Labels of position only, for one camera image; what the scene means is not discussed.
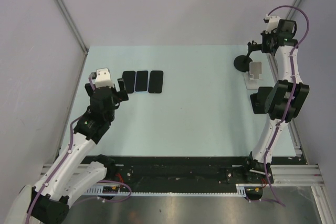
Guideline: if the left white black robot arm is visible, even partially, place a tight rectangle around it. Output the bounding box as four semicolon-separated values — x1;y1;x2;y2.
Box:
5;77;129;223

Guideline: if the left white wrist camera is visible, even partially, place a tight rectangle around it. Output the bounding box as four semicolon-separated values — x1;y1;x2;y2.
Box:
89;68;114;90

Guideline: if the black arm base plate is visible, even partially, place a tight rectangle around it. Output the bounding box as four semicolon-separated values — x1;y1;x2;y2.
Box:
86;155;275;201

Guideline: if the white slotted cable duct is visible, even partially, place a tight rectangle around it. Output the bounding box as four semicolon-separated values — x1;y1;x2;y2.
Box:
83;184;263;197

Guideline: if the black phone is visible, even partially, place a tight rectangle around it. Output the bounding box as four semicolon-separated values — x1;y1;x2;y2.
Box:
122;71;136;94
148;70;164;94

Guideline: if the aluminium frame post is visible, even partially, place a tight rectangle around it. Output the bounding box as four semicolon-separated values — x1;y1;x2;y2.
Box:
54;0;89;55
269;0;310;50

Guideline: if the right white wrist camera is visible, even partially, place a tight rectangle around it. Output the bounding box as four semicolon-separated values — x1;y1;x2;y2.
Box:
263;15;280;34

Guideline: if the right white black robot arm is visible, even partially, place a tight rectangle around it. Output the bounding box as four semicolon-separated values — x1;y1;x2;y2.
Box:
242;16;310;183

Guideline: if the white phone stand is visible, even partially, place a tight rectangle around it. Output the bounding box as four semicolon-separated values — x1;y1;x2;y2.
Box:
243;61;263;90

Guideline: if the right aluminium frame post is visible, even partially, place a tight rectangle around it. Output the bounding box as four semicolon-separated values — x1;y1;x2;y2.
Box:
269;0;310;50

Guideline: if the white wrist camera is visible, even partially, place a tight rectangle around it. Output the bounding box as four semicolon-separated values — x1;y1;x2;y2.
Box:
89;68;114;90
263;15;280;34

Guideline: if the left aluminium frame post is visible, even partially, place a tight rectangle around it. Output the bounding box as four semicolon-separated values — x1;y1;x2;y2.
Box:
54;0;89;55

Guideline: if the black phone stand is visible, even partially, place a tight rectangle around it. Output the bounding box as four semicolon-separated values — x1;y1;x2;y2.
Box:
250;87;273;114

